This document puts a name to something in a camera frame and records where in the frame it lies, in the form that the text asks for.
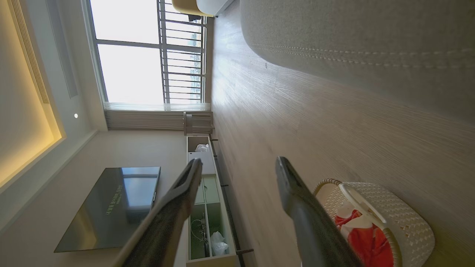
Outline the grey fabric sofa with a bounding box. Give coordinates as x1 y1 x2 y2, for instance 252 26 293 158
239 0 475 126

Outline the yellow chair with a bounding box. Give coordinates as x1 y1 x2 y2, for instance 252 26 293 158
171 0 214 18

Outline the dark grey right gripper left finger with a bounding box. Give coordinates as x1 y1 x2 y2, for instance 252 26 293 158
111 158 203 267

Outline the white cloth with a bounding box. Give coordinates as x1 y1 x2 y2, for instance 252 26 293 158
336 200 375 238

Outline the metal window railing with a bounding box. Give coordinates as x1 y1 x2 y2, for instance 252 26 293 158
158 0 206 104

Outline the white woven laundry basket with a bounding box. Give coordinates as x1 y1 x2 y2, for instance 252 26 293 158
313 179 435 267

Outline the white pleated curtain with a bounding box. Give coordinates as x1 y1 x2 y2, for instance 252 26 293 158
104 102 212 131

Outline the white furniture piece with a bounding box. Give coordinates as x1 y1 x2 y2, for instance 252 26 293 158
197 0 235 16

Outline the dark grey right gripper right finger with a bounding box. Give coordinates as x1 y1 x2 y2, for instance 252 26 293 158
275 156 364 267

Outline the white television cabinet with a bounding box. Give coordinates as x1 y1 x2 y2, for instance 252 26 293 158
186 135 242 267

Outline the large white plastic bag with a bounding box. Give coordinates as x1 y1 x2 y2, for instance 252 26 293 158
210 231 229 256

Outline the black flat screen television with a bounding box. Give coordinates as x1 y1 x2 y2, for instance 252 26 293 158
54 167 161 253

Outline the red cloth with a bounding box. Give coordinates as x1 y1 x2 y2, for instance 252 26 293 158
334 210 394 267

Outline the linear ceiling air vent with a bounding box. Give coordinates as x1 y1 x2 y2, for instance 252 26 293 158
10 0 50 104

